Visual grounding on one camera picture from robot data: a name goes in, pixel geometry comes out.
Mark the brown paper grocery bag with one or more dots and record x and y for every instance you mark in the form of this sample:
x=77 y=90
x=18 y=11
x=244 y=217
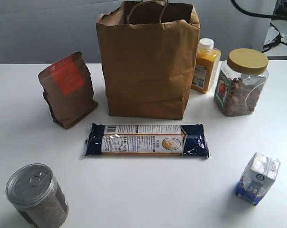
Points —
x=148 y=53

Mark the blue noodle package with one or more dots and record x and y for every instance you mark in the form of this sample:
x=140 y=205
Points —
x=156 y=140

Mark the brown pouch with orange label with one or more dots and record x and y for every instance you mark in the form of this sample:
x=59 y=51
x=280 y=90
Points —
x=68 y=90

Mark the yellow powder bottle white cap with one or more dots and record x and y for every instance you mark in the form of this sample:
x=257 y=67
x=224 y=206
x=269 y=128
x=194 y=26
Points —
x=207 y=61

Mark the clear nut jar yellow lid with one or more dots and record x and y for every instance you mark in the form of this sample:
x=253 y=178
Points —
x=241 y=80

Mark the blue white milk carton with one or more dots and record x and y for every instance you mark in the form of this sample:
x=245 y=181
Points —
x=257 y=178

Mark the clear can with metal lid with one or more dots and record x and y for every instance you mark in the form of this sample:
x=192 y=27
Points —
x=35 y=193

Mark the white background table with cables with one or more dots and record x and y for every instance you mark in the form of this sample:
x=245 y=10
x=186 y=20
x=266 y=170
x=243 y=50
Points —
x=277 y=48

